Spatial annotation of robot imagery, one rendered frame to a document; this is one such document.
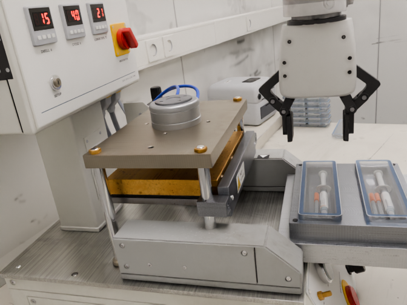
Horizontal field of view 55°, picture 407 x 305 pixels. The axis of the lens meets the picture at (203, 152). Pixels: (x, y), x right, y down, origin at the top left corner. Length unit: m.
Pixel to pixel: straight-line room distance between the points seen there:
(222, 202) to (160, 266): 0.13
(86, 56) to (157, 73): 0.80
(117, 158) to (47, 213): 0.58
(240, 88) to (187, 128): 1.01
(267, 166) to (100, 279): 0.35
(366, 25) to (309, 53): 2.48
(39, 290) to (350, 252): 0.46
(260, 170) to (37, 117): 0.41
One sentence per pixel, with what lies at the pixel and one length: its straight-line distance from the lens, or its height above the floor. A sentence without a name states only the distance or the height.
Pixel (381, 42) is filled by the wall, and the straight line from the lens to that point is 3.02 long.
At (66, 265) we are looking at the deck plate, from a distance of 0.66.
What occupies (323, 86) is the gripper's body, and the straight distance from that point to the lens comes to 0.55.
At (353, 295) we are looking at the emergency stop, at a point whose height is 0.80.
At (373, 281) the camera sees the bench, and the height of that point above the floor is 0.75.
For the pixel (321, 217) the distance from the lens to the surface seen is 0.54.
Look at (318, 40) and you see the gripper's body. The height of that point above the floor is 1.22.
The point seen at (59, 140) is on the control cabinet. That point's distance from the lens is 0.68.
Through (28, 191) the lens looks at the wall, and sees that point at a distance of 1.04.
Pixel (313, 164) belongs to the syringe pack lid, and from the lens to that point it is 0.69.
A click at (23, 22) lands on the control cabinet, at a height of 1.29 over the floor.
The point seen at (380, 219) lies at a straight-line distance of 0.55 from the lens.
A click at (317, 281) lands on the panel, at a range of 0.60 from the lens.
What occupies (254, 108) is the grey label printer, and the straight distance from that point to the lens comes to 1.57.
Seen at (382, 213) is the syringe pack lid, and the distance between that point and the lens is 0.55.
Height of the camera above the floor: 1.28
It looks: 21 degrees down
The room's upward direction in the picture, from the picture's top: 7 degrees counter-clockwise
